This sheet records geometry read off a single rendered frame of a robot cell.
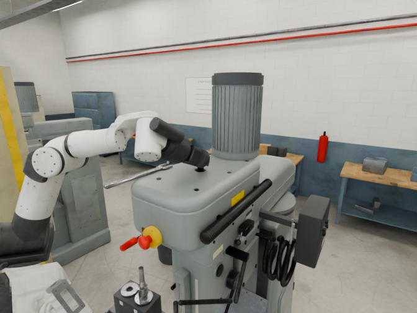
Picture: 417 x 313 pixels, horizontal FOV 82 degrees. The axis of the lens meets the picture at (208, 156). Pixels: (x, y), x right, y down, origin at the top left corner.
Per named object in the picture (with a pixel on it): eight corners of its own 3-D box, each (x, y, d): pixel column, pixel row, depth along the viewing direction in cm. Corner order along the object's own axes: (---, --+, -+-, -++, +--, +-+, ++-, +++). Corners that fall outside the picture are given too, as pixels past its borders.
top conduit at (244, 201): (210, 247, 60) (210, 235, 59) (197, 241, 63) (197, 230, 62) (272, 187, 96) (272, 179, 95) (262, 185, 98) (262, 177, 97)
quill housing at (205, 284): (210, 337, 85) (210, 261, 76) (167, 308, 96) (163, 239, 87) (236, 299, 100) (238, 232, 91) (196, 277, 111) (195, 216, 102)
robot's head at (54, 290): (57, 321, 61) (67, 324, 56) (36, 295, 60) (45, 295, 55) (79, 300, 66) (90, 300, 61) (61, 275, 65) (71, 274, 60)
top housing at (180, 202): (192, 262, 61) (190, 205, 57) (126, 229, 75) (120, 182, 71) (262, 195, 98) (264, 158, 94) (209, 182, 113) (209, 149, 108)
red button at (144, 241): (146, 253, 63) (145, 240, 62) (136, 248, 65) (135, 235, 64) (156, 246, 65) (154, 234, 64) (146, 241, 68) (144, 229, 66)
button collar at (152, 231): (157, 252, 65) (156, 233, 63) (143, 244, 68) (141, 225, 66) (163, 248, 67) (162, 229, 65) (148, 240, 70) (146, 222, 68)
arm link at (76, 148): (119, 125, 68) (58, 135, 71) (99, 127, 58) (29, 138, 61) (126, 162, 70) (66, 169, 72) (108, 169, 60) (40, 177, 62)
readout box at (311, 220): (318, 271, 87) (326, 220, 81) (292, 261, 92) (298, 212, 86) (327, 243, 103) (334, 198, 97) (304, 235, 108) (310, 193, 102)
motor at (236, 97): (246, 163, 88) (251, 71, 79) (201, 155, 98) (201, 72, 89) (266, 151, 104) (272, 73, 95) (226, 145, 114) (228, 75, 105)
